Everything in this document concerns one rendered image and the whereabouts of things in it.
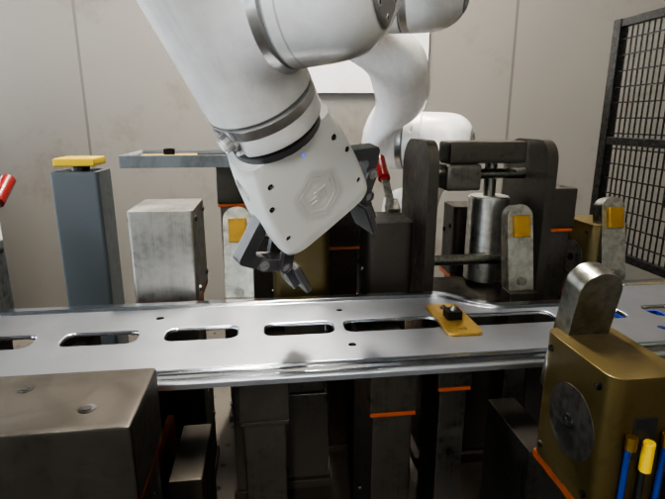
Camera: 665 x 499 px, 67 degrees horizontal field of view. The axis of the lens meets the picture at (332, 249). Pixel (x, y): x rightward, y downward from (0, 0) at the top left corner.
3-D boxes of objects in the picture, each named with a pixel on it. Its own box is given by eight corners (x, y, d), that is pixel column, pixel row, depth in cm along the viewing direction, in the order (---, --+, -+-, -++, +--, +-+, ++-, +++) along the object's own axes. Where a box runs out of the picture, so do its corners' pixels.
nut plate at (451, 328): (484, 334, 52) (485, 323, 52) (448, 336, 52) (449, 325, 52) (455, 305, 60) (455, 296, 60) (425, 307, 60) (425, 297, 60)
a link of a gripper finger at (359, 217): (357, 189, 47) (374, 236, 52) (381, 169, 47) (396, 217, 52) (335, 177, 49) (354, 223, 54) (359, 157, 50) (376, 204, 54)
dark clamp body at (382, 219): (360, 467, 78) (364, 224, 68) (348, 423, 89) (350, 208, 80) (406, 463, 79) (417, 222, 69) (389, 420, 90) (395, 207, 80)
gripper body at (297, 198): (241, 174, 35) (298, 269, 43) (346, 93, 38) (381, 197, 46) (195, 141, 40) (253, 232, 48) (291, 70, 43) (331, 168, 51)
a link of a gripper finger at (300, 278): (261, 270, 44) (289, 312, 49) (289, 247, 45) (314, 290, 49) (243, 253, 46) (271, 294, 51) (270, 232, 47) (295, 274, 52)
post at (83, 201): (81, 432, 86) (45, 172, 75) (96, 408, 93) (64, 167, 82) (128, 429, 87) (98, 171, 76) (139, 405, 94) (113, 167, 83)
